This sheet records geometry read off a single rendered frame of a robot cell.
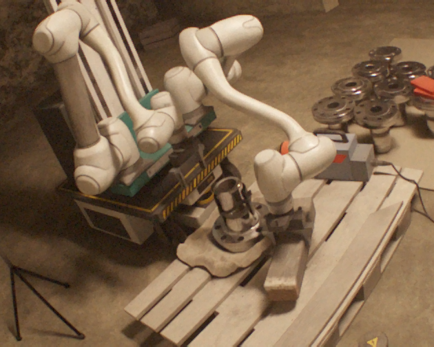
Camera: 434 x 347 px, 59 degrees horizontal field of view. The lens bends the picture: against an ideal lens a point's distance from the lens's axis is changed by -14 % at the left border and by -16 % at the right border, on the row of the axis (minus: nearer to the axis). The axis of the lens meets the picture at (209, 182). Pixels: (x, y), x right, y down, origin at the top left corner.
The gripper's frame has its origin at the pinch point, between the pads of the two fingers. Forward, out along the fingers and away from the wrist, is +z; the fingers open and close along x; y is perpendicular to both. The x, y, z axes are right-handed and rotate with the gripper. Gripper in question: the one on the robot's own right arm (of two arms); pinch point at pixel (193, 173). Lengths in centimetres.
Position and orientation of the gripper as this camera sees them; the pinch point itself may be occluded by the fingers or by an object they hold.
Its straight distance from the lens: 187.8
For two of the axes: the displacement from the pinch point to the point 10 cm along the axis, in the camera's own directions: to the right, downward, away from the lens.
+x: -5.7, 6.0, -5.6
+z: 3.3, 7.9, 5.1
